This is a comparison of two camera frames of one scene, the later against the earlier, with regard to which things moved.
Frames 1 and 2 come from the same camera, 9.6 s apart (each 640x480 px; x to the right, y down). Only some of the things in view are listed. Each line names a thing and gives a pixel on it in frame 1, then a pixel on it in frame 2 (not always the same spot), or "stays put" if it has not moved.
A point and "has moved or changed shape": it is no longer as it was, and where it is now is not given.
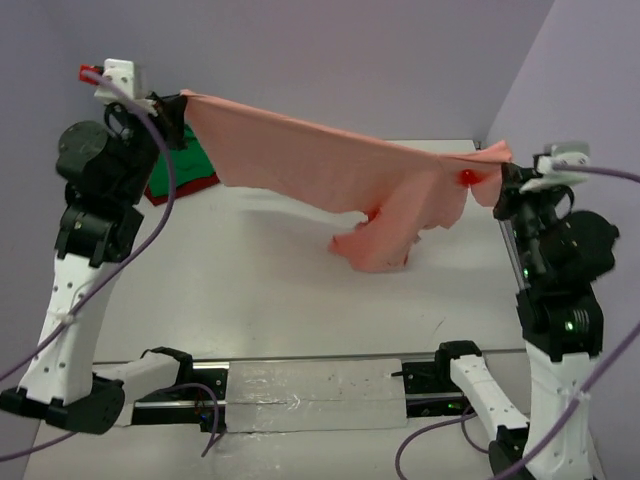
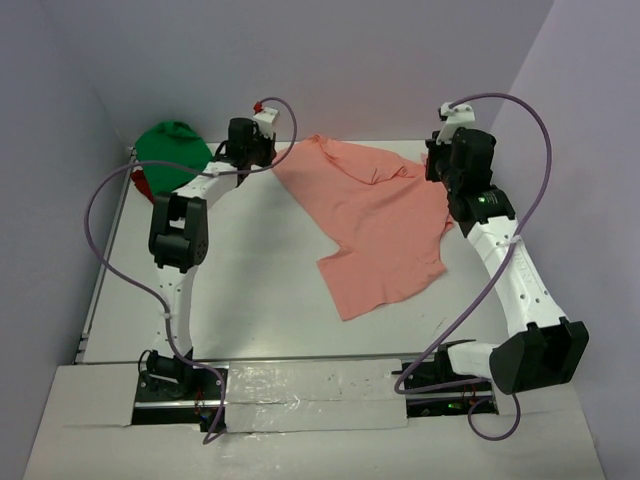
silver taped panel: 271,395 stays put
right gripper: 515,178 → 434,150
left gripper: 170,109 → 269,144
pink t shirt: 274,160 has moved or changed shape
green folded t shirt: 190,163 stays put
